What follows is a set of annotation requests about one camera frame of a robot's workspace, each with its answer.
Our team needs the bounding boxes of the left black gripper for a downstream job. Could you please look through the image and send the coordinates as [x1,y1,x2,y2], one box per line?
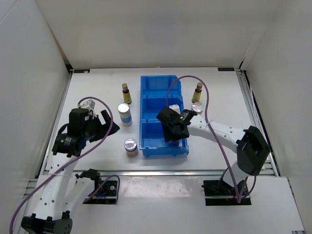
[82,110,119,142]

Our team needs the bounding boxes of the white-lid spice jar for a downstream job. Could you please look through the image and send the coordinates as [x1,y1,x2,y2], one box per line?
[168,140,180,147]
[124,138,138,157]

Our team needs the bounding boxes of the silver-lid blue-label jar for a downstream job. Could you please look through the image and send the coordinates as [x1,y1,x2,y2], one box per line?
[192,102,204,115]
[117,103,132,127]

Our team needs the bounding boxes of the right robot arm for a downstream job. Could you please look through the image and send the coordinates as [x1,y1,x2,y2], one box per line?
[156,107,270,195]

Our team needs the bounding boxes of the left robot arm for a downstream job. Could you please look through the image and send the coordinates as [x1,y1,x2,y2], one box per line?
[21,106,120,234]

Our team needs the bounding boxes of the blue bin near compartment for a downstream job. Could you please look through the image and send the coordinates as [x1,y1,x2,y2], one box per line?
[139,121,189,157]

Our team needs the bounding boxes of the left brown yellow-label bottle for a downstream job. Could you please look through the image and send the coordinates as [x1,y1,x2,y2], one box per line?
[122,83,132,105]

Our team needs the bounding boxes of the brown yellow-label bottle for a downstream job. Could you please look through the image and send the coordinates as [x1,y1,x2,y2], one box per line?
[122,83,132,105]
[192,82,203,103]

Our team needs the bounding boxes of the right brown yellow-label bottle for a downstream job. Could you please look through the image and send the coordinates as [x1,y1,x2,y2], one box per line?
[192,82,203,103]

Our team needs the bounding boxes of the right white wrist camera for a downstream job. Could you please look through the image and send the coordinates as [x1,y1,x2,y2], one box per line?
[169,104,181,114]

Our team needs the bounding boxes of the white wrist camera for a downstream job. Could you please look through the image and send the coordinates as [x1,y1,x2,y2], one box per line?
[78,99,95,115]
[169,104,181,114]

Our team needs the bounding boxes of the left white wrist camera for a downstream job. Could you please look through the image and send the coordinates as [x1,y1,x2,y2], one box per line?
[78,99,95,115]

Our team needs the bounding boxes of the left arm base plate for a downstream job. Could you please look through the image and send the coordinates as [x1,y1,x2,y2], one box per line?
[83,175,120,205]

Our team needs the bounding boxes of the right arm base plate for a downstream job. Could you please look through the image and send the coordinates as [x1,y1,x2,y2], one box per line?
[201,180,252,206]

